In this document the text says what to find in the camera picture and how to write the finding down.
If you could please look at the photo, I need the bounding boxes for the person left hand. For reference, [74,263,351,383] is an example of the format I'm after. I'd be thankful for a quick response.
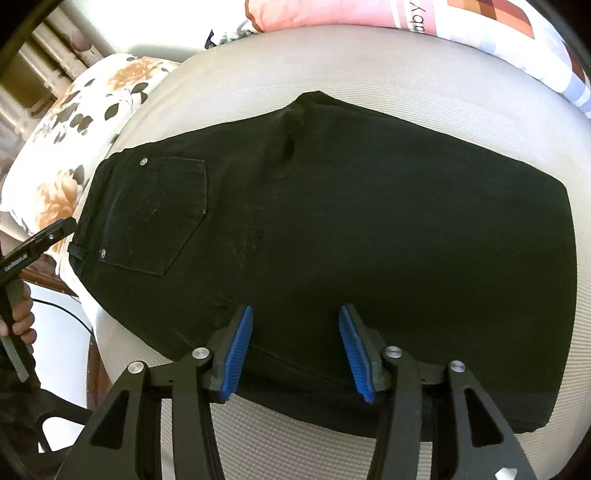
[0,279,37,345]

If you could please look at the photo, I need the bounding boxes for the floral white pillow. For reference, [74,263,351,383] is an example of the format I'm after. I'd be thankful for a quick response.
[1,53,179,241]

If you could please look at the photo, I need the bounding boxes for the pink checkered long pillow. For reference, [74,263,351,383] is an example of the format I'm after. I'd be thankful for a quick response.
[243,0,590,116]

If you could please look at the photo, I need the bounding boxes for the brown striped curtain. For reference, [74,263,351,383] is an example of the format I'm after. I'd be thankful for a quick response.
[1,1,109,177]

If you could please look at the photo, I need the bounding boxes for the black pants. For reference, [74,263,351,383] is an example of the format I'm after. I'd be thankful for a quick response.
[69,92,577,437]

